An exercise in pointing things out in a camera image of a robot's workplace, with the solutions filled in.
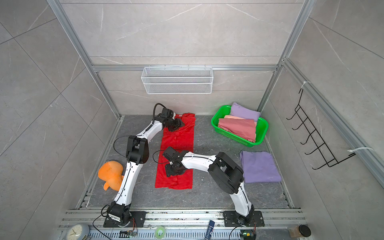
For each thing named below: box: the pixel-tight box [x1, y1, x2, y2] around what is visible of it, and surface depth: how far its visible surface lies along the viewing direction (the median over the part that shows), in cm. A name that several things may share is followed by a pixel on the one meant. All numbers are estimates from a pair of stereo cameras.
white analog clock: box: [66, 223, 90, 240], surface depth 69 cm
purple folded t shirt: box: [240, 150, 282, 183], surface depth 94 cm
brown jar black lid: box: [288, 224, 312, 238], surface depth 65 cm
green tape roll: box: [155, 226, 166, 240], surface depth 71 cm
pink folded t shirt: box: [217, 115, 257, 143], surface depth 103 cm
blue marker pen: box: [205, 220, 215, 240], surface depth 71 cm
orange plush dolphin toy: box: [98, 160, 125, 191], surface depth 83 cm
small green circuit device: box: [242, 232, 255, 240], surface depth 71 cm
